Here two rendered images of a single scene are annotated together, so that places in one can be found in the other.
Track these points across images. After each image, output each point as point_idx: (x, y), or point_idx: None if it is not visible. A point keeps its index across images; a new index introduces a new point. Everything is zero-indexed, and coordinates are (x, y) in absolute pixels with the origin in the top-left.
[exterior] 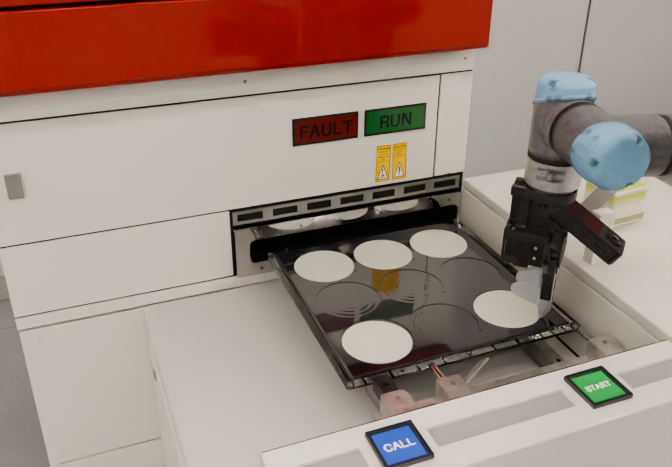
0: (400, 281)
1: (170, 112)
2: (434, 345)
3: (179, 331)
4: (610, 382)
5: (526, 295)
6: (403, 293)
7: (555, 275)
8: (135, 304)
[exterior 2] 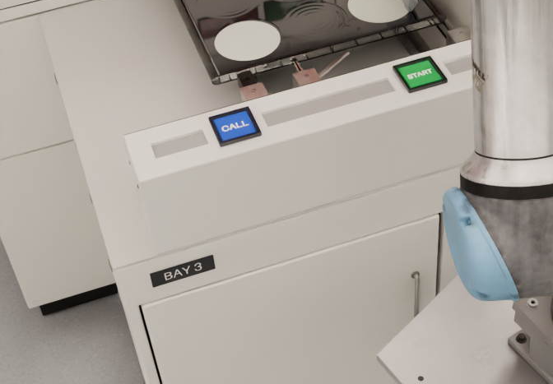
0: None
1: None
2: (299, 42)
3: (72, 37)
4: (432, 70)
5: None
6: None
7: None
8: (30, 11)
